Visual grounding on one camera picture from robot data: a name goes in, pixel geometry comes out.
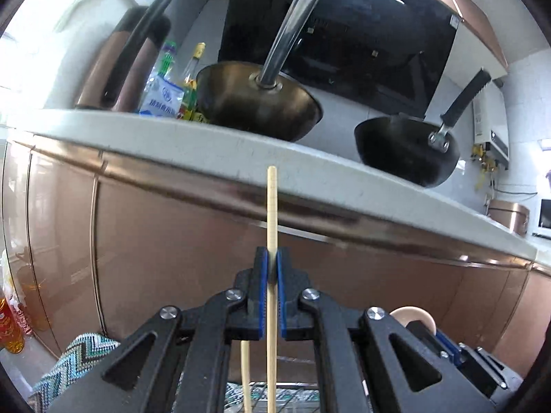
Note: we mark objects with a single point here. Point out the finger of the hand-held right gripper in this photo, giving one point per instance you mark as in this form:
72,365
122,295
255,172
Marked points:
450,350

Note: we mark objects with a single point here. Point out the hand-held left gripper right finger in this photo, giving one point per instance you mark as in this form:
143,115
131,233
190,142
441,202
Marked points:
280,297

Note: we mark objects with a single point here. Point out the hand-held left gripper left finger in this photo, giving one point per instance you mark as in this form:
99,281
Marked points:
261,292

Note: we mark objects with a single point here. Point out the bamboo chopstick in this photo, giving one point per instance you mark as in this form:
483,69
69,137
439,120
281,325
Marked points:
271,206
245,374

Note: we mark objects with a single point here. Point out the copper rice cooker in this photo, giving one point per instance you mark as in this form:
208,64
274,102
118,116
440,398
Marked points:
508,217

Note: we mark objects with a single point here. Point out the white microwave oven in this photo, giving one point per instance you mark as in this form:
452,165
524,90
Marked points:
546,219

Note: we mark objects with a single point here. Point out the brass pipe fittings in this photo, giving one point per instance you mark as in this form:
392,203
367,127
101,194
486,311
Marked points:
484,167

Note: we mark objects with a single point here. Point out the blue and white salt bag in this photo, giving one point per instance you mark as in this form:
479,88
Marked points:
163,99

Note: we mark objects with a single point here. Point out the yellow-capped glass bottle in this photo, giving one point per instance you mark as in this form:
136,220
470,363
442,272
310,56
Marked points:
193,73

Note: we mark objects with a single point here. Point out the clear bottle with green cap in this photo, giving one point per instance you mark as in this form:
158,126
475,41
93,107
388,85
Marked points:
167,58

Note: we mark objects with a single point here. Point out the white plastic bag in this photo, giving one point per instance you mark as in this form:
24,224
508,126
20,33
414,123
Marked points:
8,275

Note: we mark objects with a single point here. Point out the amber oil bottle red label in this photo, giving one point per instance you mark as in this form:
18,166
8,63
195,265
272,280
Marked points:
10,331

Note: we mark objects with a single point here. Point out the black glass range hood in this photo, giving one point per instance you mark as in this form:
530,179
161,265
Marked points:
366,30

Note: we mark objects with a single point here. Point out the copper upper cabinets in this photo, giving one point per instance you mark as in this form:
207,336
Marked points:
478,8

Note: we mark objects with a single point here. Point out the white wall water heater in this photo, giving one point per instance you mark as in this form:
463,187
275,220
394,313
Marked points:
490,124

